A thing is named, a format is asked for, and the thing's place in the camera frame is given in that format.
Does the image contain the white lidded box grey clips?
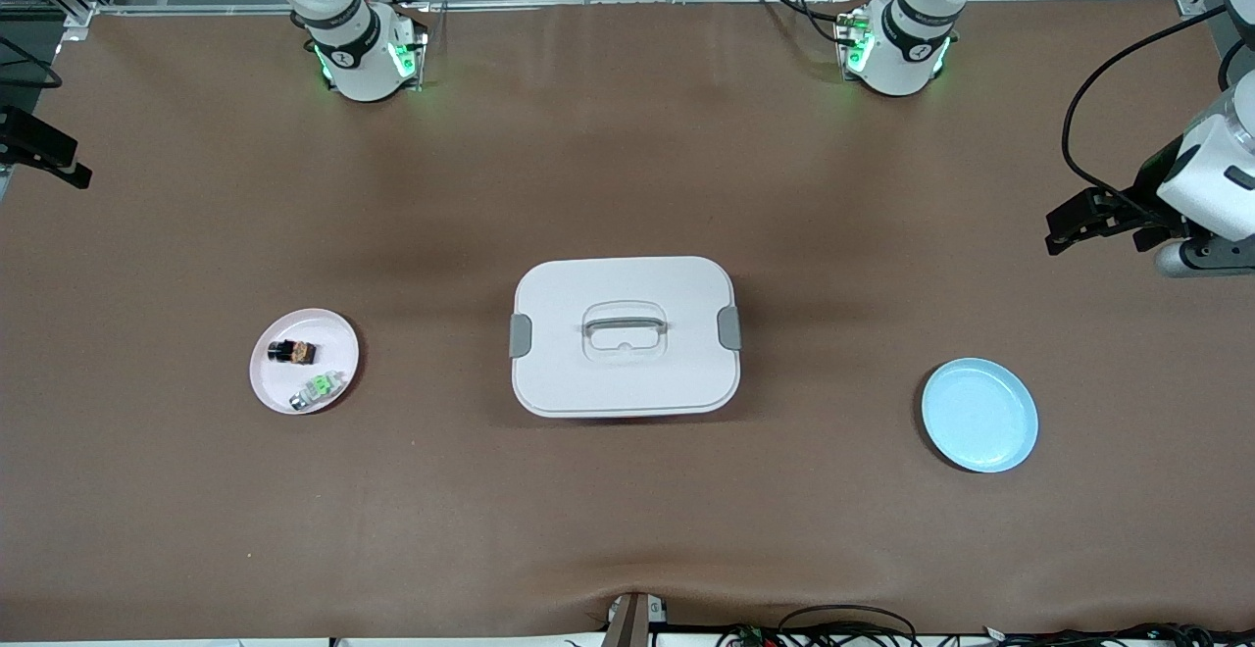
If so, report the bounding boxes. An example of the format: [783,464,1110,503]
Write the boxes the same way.
[509,255,743,420]

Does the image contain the light blue round plate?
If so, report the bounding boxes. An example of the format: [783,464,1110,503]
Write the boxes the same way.
[921,357,1039,474]

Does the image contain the pink round plate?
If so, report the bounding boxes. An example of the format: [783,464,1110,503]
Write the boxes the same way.
[249,308,361,416]

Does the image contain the brown table mat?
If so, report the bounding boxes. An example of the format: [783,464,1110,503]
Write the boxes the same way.
[0,0,1255,643]

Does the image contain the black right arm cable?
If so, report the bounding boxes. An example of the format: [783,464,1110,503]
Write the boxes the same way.
[0,34,63,90]

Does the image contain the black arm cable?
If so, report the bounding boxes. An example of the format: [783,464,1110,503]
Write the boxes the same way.
[1062,5,1255,215]
[0,34,63,90]

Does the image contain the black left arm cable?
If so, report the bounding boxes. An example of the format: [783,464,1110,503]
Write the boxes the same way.
[1062,5,1255,215]

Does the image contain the green and silver switch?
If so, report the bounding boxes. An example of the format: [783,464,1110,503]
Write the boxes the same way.
[289,370,347,412]

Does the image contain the black base cable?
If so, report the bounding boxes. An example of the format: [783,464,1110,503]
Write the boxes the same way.
[753,0,866,45]

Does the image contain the black looped cable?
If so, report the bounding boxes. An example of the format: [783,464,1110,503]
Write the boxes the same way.
[779,605,919,647]

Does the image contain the brown camera mount post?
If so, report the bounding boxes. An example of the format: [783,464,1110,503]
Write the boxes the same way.
[603,591,670,647]

